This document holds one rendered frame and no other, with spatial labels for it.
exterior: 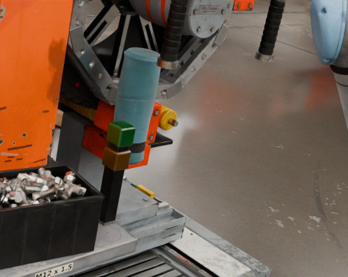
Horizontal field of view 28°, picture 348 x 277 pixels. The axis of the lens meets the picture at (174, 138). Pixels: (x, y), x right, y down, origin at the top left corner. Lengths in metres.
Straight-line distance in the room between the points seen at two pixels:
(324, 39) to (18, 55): 0.55
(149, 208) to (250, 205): 0.78
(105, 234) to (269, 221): 1.35
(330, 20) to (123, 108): 0.63
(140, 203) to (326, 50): 1.05
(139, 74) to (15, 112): 0.33
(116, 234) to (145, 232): 0.65
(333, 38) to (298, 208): 1.78
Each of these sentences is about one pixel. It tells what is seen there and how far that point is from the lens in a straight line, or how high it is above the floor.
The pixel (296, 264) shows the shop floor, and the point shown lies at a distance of 2.39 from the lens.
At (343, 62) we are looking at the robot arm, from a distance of 1.12.
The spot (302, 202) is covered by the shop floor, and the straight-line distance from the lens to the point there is 2.87.
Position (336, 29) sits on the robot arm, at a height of 0.95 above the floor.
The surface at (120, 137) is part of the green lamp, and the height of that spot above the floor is 0.64.
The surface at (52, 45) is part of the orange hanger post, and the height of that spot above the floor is 0.78.
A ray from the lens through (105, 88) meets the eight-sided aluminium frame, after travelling 1.64.
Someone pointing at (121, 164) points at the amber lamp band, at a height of 0.59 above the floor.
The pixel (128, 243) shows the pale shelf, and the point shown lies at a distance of 1.35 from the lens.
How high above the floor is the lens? 1.11
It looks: 20 degrees down
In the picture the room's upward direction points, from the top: 12 degrees clockwise
